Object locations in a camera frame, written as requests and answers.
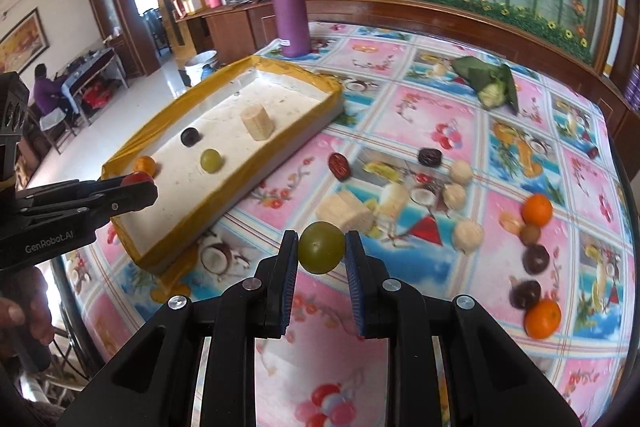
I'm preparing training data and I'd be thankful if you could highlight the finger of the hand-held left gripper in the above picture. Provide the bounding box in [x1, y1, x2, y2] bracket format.
[17, 189, 158, 233]
[17, 174, 157, 214]

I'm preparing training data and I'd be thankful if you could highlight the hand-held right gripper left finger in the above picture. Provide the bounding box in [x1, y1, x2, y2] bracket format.
[57, 229, 301, 427]

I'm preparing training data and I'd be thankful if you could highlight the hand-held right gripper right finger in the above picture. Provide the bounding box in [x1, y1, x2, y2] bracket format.
[345, 229, 583, 427]

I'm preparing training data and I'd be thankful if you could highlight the green grape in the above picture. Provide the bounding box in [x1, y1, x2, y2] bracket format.
[200, 148, 224, 172]
[298, 221, 347, 275]

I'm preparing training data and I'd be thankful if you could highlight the yellow-rimmed white tray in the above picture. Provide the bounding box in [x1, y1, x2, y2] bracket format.
[101, 55, 345, 275]

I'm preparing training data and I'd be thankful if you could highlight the large peeled sugarcane piece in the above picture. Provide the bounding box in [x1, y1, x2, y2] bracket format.
[241, 104, 274, 142]

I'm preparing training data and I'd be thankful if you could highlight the person's left hand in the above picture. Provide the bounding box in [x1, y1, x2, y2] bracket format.
[0, 264, 55, 358]

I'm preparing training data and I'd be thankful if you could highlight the round beige cake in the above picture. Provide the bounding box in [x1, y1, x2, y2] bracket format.
[452, 221, 486, 256]
[316, 192, 376, 233]

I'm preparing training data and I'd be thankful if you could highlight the red date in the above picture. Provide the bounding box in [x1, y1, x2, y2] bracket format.
[328, 153, 353, 182]

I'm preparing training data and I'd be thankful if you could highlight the background table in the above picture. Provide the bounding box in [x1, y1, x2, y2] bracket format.
[60, 47, 131, 112]

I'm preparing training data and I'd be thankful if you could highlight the dark passion fruit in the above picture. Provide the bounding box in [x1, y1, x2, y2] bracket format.
[509, 279, 542, 310]
[522, 245, 551, 274]

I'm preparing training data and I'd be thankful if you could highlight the white bucket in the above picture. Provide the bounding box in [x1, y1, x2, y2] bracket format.
[184, 51, 219, 86]

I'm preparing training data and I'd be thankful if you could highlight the large orange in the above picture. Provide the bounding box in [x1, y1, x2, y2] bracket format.
[523, 299, 563, 341]

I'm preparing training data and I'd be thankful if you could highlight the medium orange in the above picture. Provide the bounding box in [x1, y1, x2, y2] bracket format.
[522, 194, 554, 227]

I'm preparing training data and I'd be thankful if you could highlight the leaf-wrapped green grapes bunch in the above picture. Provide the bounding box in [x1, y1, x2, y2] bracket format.
[451, 57, 521, 115]

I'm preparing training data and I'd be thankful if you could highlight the purple thermos bottle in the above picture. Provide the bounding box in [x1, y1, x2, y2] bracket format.
[263, 0, 313, 58]

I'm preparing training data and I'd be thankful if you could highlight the purple spray can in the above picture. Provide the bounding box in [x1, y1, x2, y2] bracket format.
[625, 64, 640, 108]

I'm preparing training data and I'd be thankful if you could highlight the framed wall painting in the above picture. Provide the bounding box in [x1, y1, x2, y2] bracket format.
[0, 8, 51, 72]

